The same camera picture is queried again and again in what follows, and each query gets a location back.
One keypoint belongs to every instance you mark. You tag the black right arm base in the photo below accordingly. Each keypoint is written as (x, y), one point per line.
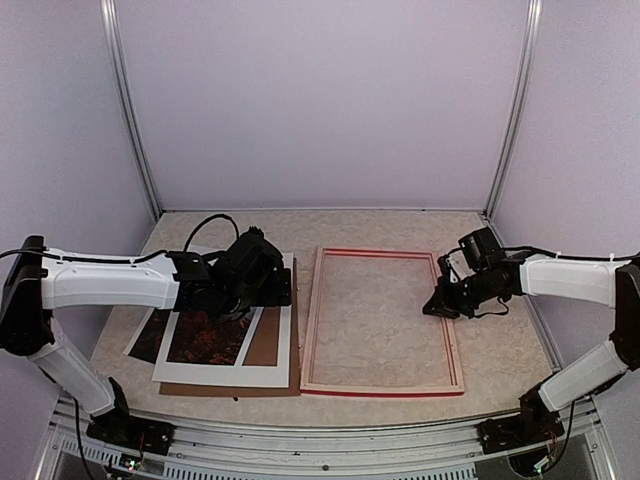
(533, 423)

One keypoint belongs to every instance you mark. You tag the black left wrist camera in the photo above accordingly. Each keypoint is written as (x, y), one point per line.
(250, 260)

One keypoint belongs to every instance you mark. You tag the aluminium front rail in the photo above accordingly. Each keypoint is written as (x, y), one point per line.
(316, 437)

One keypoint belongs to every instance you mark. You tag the right aluminium corner post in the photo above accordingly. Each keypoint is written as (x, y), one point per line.
(517, 107)

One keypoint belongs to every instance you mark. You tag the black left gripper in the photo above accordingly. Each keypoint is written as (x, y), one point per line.
(264, 302)

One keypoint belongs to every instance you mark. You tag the aluminium corner post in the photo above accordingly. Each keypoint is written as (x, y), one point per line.
(517, 107)
(116, 51)

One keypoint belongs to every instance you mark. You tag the left aluminium corner post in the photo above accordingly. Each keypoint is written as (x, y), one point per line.
(116, 51)

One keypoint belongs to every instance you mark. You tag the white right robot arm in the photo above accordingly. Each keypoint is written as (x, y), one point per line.
(613, 283)

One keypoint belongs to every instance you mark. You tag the red forest photo print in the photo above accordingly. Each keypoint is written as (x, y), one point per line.
(196, 339)

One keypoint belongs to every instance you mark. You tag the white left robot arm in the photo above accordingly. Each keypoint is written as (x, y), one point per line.
(43, 280)

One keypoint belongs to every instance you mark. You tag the light wood picture frame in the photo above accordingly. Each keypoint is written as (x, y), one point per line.
(366, 335)

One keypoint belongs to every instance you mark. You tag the brown cardboard backing board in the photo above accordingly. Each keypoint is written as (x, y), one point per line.
(287, 390)

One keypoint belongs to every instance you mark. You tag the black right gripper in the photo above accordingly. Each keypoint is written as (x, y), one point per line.
(444, 304)

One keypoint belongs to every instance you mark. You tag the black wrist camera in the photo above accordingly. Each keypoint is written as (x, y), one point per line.
(481, 249)
(250, 260)

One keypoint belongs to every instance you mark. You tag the white photo mat board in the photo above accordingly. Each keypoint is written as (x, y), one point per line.
(225, 372)

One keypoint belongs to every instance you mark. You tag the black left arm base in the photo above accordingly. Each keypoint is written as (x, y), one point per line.
(119, 427)

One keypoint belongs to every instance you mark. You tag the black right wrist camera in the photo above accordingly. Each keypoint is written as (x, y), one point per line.
(481, 249)

